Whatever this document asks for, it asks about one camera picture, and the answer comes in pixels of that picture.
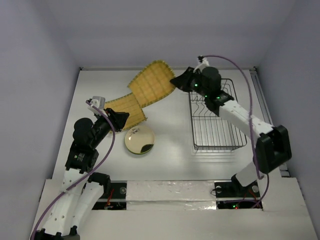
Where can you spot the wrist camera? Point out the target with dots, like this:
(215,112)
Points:
(97,101)
(202,63)

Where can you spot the square bamboo tray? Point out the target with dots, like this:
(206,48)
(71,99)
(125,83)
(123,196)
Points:
(152,84)

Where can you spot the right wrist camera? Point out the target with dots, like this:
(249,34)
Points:
(202,63)

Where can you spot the wire dish rack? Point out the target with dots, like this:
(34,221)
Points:
(211,133)

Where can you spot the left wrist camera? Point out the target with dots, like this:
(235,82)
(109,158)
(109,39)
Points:
(97,101)

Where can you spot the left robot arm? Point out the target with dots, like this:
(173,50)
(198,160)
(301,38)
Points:
(82,185)

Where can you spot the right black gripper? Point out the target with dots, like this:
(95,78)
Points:
(189,80)

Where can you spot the oval bamboo tray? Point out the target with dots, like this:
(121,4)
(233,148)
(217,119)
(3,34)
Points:
(129,104)

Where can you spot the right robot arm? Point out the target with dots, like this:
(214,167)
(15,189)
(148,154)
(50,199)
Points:
(270,145)

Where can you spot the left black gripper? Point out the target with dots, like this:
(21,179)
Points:
(118,119)

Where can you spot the cream plate with black mark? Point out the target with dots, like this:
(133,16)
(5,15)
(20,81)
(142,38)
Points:
(139,139)

